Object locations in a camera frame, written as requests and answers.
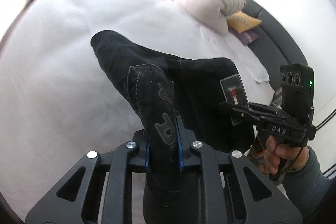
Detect yellow cushion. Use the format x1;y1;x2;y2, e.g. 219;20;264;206
226;11;261;31

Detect grey padded headboard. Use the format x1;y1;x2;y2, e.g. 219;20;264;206
211;0;307;94

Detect person's right forearm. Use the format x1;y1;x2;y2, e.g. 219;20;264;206
282;147;332;224

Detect bed with white sheet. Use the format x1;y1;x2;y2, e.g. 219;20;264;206
0;0;271;216

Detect black cable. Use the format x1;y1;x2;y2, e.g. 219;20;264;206
315;111;336;132

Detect purple cushion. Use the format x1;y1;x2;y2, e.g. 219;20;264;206
236;30;260;46

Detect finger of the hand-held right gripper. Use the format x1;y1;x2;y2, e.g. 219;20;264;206
248;102;289;116
219;102;266;124

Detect beige rolled duvet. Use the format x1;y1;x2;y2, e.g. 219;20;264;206
157;0;247;35

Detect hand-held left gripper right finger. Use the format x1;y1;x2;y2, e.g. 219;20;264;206
175;115;305;224

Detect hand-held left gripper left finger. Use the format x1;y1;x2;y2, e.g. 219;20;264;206
25;131;151;224

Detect person's right hand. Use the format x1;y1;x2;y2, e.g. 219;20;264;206
264;135;310;181

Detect black denim pants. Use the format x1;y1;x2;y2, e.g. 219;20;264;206
91;29;256;224

